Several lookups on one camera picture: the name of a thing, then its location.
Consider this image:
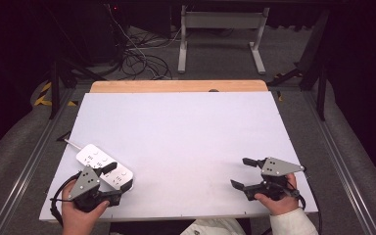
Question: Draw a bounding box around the white metal table frame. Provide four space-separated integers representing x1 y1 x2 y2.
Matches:
176 4 271 75

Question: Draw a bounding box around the black metal stand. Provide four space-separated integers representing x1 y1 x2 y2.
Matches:
267 9 331 122
47 58 108 120

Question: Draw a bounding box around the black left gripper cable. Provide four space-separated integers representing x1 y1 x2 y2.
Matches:
49 171 81 228

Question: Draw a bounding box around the yellow black hazard tape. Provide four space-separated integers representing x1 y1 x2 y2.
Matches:
33 81 79 108

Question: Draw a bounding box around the black equipment box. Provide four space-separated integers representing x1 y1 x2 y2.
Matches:
77 3 128 67

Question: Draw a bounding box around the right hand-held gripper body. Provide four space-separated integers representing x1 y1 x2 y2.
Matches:
243 157 306 202

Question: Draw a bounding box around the aluminium floor rail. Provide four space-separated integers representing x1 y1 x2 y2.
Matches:
300 90 376 235
0 87 79 235

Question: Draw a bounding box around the person's white clothing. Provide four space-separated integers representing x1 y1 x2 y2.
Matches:
179 217 248 235

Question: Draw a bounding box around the white power strip cable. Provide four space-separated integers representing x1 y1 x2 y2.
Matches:
64 138 82 151

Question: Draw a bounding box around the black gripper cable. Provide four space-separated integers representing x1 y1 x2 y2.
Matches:
287 175 323 235
49 171 81 228

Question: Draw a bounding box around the person's left hand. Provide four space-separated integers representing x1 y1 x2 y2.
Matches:
61 180 111 235

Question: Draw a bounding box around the white power strip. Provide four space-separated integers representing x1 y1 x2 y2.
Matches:
75 143 135 192

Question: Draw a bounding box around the person's right hand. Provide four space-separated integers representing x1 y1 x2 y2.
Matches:
254 172 300 216

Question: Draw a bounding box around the wooden table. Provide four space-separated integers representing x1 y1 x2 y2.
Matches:
89 79 269 94

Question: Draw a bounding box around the white board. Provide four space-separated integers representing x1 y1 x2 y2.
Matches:
38 91 319 223

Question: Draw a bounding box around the bundle of floor cables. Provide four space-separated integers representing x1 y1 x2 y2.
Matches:
106 4 190 81

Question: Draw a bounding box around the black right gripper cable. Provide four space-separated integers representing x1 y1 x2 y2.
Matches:
287 175 323 235

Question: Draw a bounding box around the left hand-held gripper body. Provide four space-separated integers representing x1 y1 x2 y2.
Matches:
68 164 123 213

